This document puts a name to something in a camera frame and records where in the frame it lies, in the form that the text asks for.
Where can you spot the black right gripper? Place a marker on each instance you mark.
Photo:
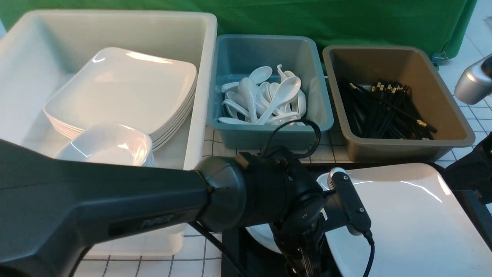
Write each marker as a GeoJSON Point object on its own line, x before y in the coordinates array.
{"type": "Point", "coordinates": [473, 171]}

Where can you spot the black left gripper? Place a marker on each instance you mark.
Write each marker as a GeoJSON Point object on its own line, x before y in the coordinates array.
{"type": "Point", "coordinates": [305, 252]}

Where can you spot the large white square plate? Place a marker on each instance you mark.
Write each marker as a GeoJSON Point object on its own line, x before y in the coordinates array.
{"type": "Point", "coordinates": [419, 227]}

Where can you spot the white ceramic spoon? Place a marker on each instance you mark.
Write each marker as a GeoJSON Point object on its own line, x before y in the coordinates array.
{"type": "Point", "coordinates": [286, 92]}

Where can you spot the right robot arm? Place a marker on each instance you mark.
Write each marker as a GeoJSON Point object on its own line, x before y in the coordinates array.
{"type": "Point", "coordinates": [475, 83]}

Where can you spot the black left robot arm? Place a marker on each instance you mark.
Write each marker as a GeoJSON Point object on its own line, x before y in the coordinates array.
{"type": "Point", "coordinates": [53, 211]}

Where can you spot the brown plastic bin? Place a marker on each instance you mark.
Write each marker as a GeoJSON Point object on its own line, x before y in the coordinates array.
{"type": "Point", "coordinates": [364, 65]}

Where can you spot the pile of black chopsticks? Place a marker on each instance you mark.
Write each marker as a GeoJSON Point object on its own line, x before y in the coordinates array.
{"type": "Point", "coordinates": [383, 110]}

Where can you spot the pile of white spoons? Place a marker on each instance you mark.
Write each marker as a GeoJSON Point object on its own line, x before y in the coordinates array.
{"type": "Point", "coordinates": [246, 100]}

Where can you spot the green cloth backdrop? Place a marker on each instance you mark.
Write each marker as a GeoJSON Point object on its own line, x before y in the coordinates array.
{"type": "Point", "coordinates": [434, 26]}

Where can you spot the teal plastic bin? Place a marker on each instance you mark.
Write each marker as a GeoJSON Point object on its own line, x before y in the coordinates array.
{"type": "Point", "coordinates": [236, 56]}

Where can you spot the stack of white bowls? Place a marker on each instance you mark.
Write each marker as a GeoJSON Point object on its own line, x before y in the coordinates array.
{"type": "Point", "coordinates": [110, 143]}

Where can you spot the stack of white square plates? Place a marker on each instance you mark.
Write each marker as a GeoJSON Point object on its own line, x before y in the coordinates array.
{"type": "Point", "coordinates": [151, 94]}

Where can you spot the large white plastic tub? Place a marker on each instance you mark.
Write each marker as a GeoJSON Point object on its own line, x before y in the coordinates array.
{"type": "Point", "coordinates": [45, 48]}

